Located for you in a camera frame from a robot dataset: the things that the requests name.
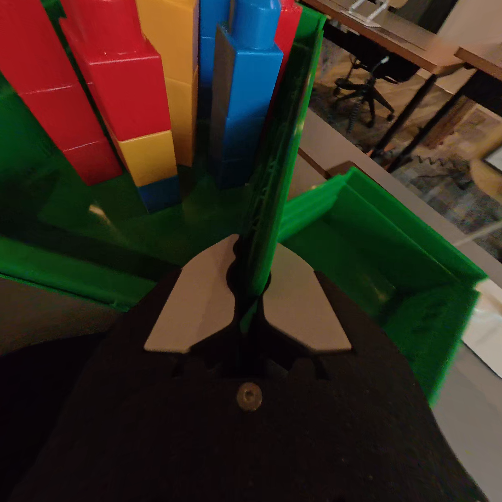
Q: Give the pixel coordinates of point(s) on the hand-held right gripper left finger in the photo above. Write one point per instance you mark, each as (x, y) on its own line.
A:
(192, 306)

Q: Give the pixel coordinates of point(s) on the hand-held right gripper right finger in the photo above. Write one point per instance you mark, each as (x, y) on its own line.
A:
(306, 310)

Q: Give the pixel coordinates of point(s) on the green plastic bin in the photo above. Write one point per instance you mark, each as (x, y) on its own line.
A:
(157, 219)
(353, 243)

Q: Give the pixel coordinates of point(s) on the blue block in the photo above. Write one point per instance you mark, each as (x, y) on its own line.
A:
(255, 98)

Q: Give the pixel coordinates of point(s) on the red yellow blue block tower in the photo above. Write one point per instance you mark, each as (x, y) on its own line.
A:
(125, 90)

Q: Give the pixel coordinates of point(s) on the black round pad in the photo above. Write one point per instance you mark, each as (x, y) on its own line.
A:
(39, 392)

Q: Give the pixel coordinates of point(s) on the black office chair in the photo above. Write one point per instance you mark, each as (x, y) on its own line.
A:
(368, 94)

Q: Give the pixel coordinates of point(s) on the wooden desk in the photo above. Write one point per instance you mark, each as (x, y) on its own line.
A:
(392, 35)
(482, 59)

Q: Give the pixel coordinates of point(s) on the white sheet stand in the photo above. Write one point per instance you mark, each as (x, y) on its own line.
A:
(366, 11)

